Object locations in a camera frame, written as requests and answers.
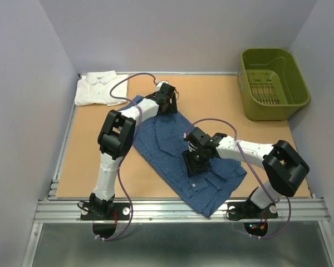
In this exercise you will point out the folded white shirt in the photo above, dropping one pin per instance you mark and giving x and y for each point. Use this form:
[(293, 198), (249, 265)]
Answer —
[(94, 88)]

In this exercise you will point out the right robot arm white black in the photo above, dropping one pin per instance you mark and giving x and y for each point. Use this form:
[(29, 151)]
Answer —
[(284, 167)]

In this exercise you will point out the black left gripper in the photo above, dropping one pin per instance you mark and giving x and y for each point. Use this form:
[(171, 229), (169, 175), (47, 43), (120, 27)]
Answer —
[(172, 107)]

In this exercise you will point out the green plastic basket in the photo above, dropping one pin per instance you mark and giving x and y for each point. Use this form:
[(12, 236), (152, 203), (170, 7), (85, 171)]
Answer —
[(271, 85)]

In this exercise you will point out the aluminium mounting rail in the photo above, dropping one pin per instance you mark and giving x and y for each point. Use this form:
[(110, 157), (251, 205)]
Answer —
[(173, 211)]

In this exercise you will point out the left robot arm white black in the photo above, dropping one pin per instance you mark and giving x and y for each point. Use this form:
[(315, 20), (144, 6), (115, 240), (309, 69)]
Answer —
[(116, 138)]

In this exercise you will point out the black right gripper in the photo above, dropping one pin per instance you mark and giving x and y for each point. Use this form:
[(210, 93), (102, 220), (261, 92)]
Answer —
[(188, 157)]

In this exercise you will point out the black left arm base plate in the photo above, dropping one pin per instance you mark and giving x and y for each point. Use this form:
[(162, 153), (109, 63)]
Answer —
[(117, 210)]

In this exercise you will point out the blue checkered long sleeve shirt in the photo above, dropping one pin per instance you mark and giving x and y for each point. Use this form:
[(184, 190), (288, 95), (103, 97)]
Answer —
[(160, 142)]

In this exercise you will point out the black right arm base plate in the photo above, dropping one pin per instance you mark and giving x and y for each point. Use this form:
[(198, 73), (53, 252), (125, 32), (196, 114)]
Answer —
[(247, 210)]

